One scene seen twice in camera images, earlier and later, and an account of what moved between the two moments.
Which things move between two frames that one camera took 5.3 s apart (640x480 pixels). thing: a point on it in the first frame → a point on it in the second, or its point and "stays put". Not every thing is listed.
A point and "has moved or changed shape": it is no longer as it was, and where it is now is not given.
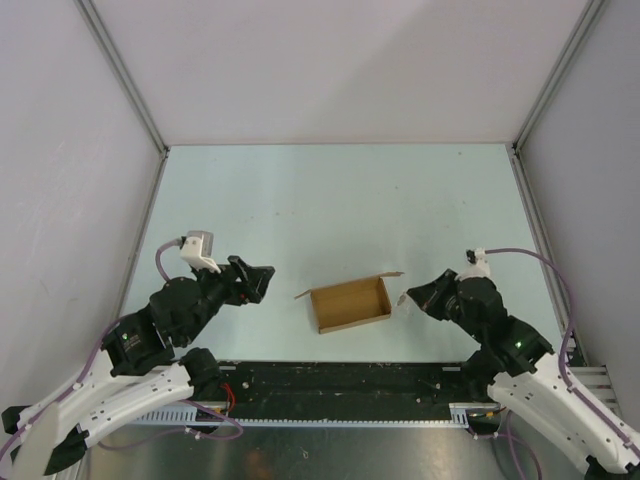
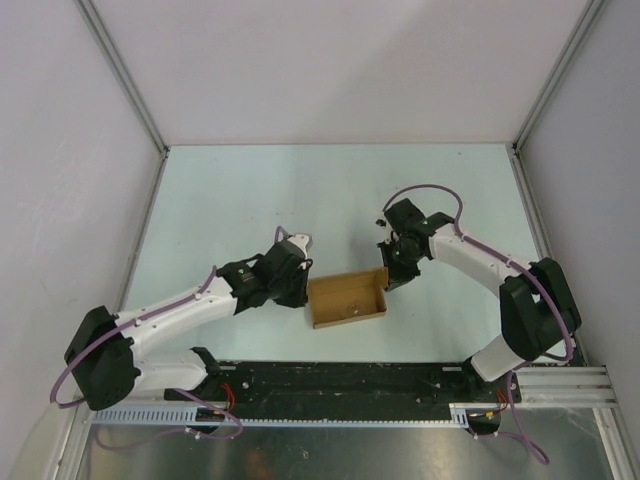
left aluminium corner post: x=113 y=56 stays put
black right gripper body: x=469 y=325 → x=401 y=265
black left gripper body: x=213 y=283 → x=290 y=292
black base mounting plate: x=344 y=389 stays put
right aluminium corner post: x=585 y=24 stays put
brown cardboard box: x=351 y=303 has moved or changed shape
